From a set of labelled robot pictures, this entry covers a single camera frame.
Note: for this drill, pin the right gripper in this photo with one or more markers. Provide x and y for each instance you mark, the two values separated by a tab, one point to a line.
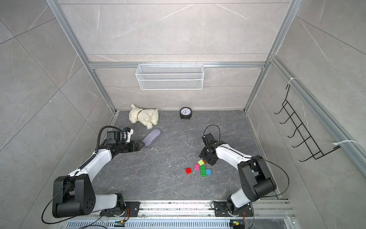
202	154

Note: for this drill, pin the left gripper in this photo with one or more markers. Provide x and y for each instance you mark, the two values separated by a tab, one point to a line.
137	148

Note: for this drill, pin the yellow-green lego brick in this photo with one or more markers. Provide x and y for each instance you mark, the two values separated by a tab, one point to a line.
201	162

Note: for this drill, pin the pink lego brick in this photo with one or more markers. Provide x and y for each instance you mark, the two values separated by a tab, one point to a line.
197	167

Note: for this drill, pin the green long lego brick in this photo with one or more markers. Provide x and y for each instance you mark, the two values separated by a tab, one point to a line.
203	171

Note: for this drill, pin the red lego brick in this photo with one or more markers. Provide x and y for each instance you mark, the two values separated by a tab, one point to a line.
188	171

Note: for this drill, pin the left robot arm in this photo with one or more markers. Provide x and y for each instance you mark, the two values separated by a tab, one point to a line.
74	194

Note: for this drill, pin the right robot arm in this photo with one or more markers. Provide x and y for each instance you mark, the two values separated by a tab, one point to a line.
255	177

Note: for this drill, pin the purple glasses case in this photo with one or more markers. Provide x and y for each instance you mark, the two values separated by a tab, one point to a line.
151	137

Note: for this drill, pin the cream plush dog toy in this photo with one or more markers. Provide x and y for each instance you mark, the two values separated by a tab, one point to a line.
147	117

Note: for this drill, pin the black round clock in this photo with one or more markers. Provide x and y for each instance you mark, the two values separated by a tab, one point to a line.
185	113

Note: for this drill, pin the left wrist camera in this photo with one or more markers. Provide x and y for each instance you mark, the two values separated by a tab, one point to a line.
127	134

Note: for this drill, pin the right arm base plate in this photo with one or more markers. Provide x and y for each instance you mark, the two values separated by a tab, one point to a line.
227	209

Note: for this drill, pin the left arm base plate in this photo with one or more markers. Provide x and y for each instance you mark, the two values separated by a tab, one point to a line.
128	209

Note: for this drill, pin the white wire basket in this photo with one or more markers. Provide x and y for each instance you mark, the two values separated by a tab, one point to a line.
170	76

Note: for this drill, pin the aluminium mounting rail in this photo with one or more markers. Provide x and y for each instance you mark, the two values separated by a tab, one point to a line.
192	214

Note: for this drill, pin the black wall hook rack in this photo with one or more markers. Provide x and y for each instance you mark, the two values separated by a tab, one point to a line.
301	130

